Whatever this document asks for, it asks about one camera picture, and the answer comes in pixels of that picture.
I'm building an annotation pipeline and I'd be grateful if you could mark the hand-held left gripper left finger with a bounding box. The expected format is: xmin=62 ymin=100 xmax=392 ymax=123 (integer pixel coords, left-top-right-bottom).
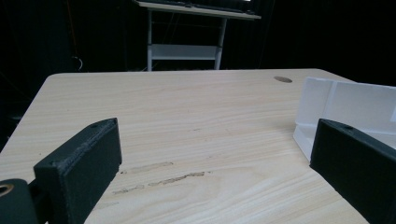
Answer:
xmin=33 ymin=117 xmax=123 ymax=224

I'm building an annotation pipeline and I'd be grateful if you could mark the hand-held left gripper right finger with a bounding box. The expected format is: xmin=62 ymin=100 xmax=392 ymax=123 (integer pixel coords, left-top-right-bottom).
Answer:
xmin=309 ymin=118 xmax=396 ymax=224

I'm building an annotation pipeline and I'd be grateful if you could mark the clear plastic pencil case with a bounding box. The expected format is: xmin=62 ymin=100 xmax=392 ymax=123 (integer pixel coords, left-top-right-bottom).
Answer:
xmin=292 ymin=77 xmax=396 ymax=162

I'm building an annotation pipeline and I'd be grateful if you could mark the white metal stand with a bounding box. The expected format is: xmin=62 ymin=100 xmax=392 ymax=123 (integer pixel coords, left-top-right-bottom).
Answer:
xmin=134 ymin=0 xmax=262 ymax=72

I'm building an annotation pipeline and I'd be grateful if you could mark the white looped cable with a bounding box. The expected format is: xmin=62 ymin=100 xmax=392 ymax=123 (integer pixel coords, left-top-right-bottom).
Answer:
xmin=72 ymin=55 xmax=84 ymax=72

